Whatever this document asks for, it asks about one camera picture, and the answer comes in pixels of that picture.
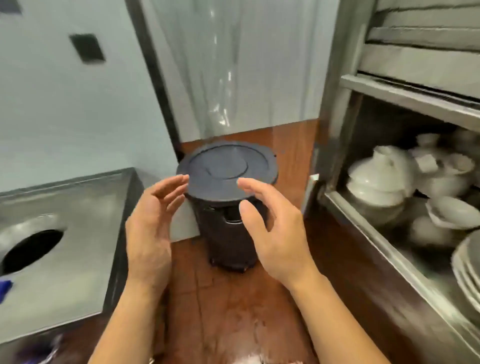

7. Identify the person's right hand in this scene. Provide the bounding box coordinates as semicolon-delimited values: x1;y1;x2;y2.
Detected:
237;178;322;292

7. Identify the person's left hand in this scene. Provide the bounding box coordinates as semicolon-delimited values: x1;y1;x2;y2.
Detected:
125;174;190;290

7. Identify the person's right forearm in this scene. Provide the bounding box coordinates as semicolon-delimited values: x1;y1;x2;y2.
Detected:
289;271;391;364

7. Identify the person's left forearm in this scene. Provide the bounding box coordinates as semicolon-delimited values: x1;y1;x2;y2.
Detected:
88;279;170;364

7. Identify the black round trash bin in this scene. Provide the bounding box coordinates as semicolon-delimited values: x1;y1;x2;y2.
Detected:
184;193;270;273

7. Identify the black round bin lid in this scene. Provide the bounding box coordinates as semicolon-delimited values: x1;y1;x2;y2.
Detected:
176;140;280;203

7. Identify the steel counter with round hole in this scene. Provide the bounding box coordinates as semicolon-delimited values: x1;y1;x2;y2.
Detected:
0;167;145;345

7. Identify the large white lidded tureen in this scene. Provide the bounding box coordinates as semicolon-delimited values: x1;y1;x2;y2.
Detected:
346;145;417;226

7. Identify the clear plastic curtain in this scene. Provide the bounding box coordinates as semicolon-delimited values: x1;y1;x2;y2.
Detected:
140;0;340;142

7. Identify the white rounded ceramic dish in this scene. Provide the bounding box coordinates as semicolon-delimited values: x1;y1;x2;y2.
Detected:
408;215;459;249

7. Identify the blue cloth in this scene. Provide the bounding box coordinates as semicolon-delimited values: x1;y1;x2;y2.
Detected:
0;279;14;304

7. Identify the white ceramic bowl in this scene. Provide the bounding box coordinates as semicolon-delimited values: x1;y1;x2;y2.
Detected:
415;152;477;198

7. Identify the stack of white plates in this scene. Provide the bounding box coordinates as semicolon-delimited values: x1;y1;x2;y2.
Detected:
451;229;480;313

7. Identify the steel cabinet with roller shutter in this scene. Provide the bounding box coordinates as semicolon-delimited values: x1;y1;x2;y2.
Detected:
302;0;480;364

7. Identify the black door frame strip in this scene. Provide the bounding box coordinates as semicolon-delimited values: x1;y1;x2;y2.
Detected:
125;0;184;162

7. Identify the black wall plate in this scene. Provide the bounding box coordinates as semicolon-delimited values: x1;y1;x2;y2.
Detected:
69;33;106;64

